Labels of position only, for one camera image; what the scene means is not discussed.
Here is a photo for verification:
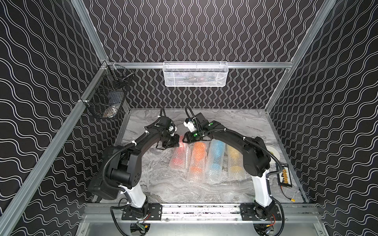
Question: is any red wine glass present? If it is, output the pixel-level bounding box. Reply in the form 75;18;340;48
170;135;190;170

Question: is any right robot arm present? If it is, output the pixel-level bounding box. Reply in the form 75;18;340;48
183;113;283;220

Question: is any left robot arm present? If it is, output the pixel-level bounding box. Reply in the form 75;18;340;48
101;115;180;219

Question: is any blue glass in bubble wrap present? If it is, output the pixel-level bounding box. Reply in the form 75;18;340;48
205;139;226;184

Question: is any orange glass in bubble wrap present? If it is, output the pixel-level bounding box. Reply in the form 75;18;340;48
187;142;207;183

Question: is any yellow glass in bubble wrap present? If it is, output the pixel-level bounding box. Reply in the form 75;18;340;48
227;145;245;181

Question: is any black plastic case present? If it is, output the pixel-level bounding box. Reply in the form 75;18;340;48
88;147;119;200

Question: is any white tape roll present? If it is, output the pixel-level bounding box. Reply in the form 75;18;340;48
267;146;281;161

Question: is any black box with orange parts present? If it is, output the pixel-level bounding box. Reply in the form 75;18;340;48
277;163;292;188

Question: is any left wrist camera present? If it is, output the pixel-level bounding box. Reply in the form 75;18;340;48
167;123;177;136

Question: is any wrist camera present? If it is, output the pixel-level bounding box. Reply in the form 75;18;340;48
184;118;197;133
167;123;177;136

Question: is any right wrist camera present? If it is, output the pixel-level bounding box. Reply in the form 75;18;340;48
184;118;197;133

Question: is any white wire basket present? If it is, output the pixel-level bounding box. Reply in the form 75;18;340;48
162;61;229;87

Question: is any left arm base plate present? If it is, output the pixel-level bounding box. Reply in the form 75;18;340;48
121;203;163;221

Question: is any black wire basket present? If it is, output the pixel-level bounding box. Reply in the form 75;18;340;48
80;61;136;120

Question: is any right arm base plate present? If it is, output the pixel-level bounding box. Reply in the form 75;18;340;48
240;202;282;221

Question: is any yellow connector cable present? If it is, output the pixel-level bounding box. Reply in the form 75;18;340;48
280;185;299;203

